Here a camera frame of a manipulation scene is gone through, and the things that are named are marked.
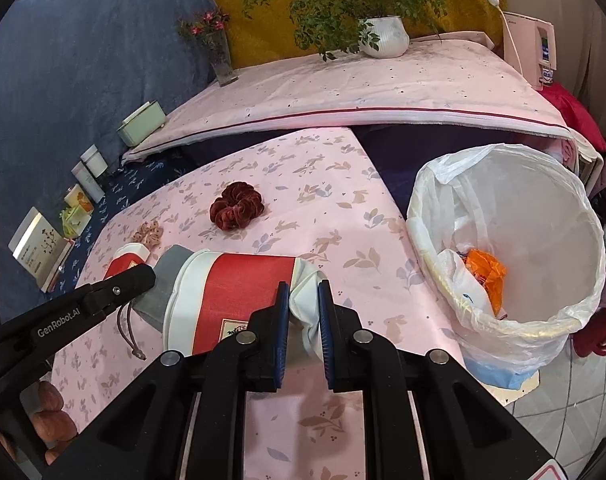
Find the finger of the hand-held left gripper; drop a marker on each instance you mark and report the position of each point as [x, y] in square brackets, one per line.
[128, 282]

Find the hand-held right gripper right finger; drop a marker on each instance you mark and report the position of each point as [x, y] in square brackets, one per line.
[324, 330]

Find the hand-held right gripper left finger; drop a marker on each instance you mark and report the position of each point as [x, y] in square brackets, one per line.
[283, 330]

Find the red white paper cup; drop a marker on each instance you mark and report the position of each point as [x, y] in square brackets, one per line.
[128, 260]
[243, 280]

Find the grey face mask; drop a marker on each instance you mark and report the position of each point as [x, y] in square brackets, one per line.
[165, 280]

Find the orange plastic bag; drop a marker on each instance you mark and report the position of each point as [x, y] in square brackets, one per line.
[485, 270]

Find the white lined trash bin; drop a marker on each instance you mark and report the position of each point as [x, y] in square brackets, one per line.
[533, 200]

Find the person's left hand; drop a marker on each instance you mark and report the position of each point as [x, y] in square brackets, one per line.
[53, 400]

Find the small green box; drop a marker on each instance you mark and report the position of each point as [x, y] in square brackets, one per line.
[73, 220]

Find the white framed card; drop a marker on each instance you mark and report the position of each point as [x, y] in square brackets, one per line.
[38, 247]

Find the small orange white box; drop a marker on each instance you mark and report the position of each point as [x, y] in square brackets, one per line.
[80, 200]

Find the dark blue patterned cloth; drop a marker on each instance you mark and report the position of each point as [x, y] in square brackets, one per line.
[128, 180]

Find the white bottle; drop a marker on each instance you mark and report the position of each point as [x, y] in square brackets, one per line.
[89, 182]
[95, 162]

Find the pink rabbit-print tablecloth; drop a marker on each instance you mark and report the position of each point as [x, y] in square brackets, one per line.
[333, 210]

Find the red velvet scrunchie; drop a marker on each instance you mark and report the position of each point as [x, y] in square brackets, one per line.
[235, 207]

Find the green tissue box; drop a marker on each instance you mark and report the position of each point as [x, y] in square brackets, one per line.
[140, 127]

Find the dark purple sheet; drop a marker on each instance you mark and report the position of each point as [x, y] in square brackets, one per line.
[408, 150]

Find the beige foam block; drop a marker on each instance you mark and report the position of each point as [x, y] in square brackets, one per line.
[525, 385]

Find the blue blanket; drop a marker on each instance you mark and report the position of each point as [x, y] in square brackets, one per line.
[83, 60]

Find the glass vase with flowers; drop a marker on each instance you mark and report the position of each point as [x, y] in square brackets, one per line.
[225, 67]

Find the pink quilt with maroon piping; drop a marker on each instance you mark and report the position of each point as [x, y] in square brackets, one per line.
[383, 85]

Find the yellow blanket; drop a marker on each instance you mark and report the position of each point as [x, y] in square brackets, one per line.
[258, 45]

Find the potted green plant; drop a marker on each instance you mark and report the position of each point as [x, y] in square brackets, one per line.
[385, 35]

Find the pink appliance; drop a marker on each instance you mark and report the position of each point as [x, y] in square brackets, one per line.
[523, 40]

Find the beige curtain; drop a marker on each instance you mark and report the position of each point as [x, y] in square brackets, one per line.
[583, 35]

